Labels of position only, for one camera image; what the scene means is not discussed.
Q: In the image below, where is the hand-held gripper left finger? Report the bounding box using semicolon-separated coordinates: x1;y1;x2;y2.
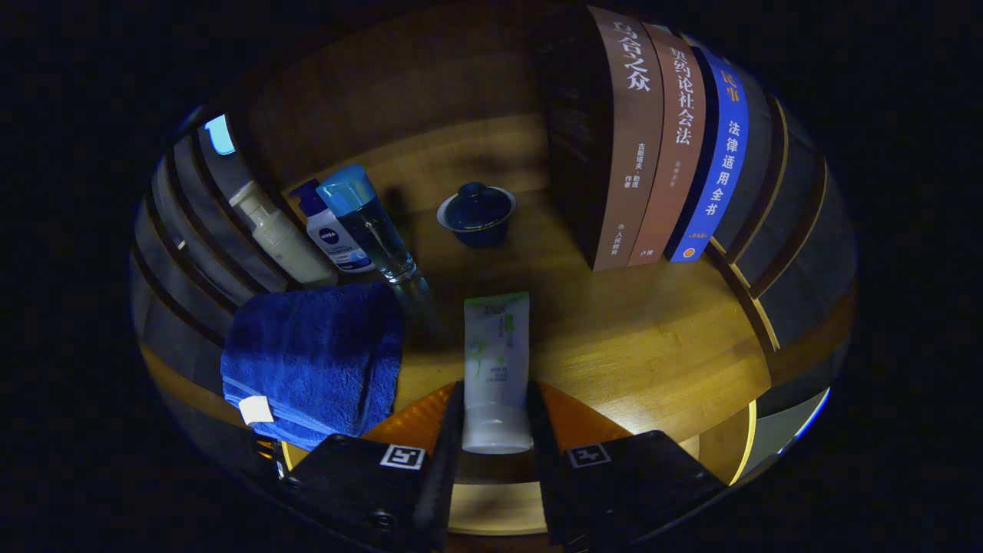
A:
280;382;466;553

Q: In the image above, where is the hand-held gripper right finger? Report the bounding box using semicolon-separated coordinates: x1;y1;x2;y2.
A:
526;380;729;553

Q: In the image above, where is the white green tube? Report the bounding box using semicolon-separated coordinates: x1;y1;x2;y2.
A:
462;291;533;455

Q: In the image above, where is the wooden countertop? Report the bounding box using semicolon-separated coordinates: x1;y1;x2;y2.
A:
142;180;773;486

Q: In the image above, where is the wooden cabinet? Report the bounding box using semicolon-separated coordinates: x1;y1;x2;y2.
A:
129;0;859;538

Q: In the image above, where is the blue folded towel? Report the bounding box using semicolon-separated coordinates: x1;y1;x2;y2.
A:
220;282;405;452

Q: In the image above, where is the blue lidded tea bowl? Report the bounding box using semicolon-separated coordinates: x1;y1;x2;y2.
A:
437;182;517;249

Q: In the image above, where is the white bottle with blue cap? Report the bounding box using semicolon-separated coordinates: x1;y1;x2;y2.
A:
290;179;376;275

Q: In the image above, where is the clear bottle with teal cap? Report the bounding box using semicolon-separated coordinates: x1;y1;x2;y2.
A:
316;164;431;308

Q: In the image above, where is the white pump bottle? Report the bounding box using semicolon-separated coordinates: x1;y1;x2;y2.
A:
228;179;339;289

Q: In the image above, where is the dark brown book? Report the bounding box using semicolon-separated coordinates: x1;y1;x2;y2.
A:
534;6;665;272

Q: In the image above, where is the reddish brown book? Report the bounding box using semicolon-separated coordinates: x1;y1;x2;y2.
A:
626;22;707;268

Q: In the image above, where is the blue book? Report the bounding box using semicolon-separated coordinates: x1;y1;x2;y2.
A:
664;35;750;263

